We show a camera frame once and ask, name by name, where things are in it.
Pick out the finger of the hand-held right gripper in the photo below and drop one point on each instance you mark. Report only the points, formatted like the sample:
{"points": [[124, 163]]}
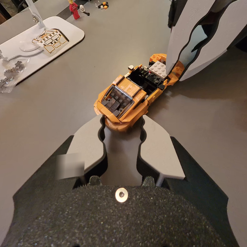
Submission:
{"points": [[222, 42], [183, 29]]}

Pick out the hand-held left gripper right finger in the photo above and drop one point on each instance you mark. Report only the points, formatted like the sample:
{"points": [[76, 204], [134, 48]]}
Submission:
{"points": [[160, 150]]}

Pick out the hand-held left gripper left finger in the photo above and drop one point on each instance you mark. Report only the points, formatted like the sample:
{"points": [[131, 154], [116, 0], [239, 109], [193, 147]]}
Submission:
{"points": [[86, 146]]}

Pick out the orange lego car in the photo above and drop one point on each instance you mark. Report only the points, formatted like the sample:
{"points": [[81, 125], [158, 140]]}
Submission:
{"points": [[127, 86]]}

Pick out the black and orange lego piece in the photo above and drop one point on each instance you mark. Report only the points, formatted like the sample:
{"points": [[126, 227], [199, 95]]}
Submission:
{"points": [[105, 3]]}

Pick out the black lego wrench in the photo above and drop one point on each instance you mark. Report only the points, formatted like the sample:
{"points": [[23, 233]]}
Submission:
{"points": [[85, 12]]}

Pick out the red lego minifigure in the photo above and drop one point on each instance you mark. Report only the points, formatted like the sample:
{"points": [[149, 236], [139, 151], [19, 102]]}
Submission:
{"points": [[74, 9]]}

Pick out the lego sticker sheet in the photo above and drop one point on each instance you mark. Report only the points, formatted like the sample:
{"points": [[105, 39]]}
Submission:
{"points": [[50, 41]]}

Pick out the white foam board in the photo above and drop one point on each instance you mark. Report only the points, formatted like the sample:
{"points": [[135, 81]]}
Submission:
{"points": [[67, 30]]}

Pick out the clear bag of black pieces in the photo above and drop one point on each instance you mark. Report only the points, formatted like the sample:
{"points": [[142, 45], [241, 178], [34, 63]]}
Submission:
{"points": [[11, 73]]}

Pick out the white metal stand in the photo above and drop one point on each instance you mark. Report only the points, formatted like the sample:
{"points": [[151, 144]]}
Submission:
{"points": [[36, 15]]}

